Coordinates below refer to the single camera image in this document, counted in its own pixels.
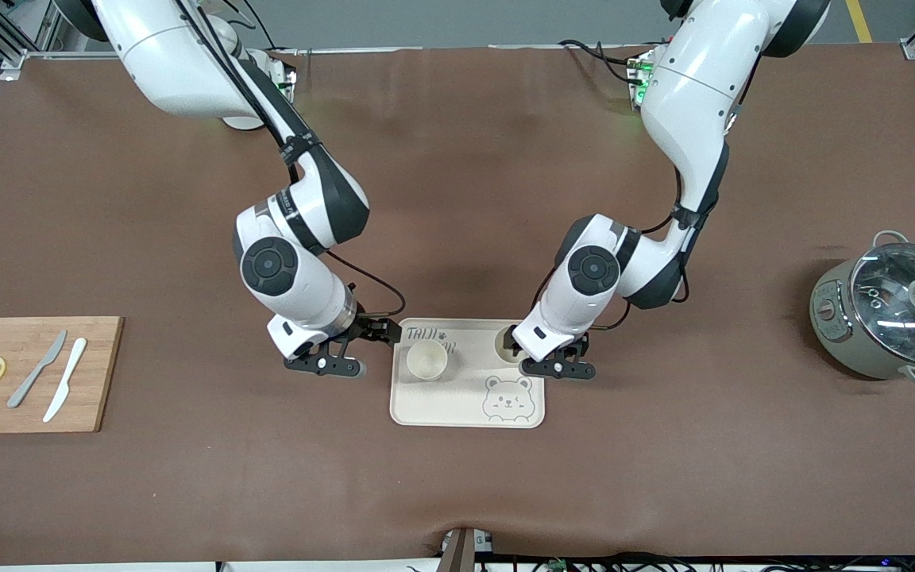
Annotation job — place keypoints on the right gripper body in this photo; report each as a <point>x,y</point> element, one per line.
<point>368,326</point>

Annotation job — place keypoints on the white IKEA cup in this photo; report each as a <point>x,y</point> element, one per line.
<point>426,361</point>
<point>497,343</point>

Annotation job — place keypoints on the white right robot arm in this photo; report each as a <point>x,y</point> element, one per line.
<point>187,71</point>

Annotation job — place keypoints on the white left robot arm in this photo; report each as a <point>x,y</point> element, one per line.
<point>696,95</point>

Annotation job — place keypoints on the beige bear print tray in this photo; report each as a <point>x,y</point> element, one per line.
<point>457,397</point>

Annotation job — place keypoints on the brown table mat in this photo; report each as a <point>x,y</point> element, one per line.
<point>457,199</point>

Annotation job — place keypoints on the wooden cutting board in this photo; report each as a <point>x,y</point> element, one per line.
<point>104,357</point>

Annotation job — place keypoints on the white plastic knife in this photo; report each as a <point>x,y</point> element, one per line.
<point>67,373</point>

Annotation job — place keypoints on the grey plastic knife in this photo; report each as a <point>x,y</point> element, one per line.
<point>36,369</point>

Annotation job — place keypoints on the sage green electric pot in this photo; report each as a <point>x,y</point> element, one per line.
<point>831,334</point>

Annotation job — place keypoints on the glass pot lid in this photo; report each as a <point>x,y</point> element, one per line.
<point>894,318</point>

